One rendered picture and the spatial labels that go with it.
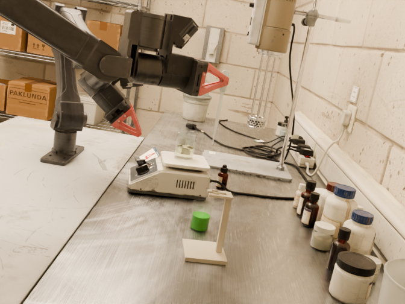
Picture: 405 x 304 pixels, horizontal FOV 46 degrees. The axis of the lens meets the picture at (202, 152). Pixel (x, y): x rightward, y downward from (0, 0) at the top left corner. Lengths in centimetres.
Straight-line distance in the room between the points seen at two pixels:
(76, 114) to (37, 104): 206
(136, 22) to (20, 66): 306
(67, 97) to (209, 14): 232
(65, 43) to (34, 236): 36
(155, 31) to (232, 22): 273
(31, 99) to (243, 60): 154
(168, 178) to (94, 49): 46
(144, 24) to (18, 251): 45
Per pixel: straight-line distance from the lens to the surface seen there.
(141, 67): 86
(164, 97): 363
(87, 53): 82
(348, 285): 88
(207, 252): 92
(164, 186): 118
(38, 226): 97
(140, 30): 86
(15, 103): 348
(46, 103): 339
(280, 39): 152
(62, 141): 140
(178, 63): 88
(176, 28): 88
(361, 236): 99
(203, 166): 119
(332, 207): 109
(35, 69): 385
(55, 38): 81
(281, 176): 154
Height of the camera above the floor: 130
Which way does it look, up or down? 14 degrees down
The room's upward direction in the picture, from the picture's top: 10 degrees clockwise
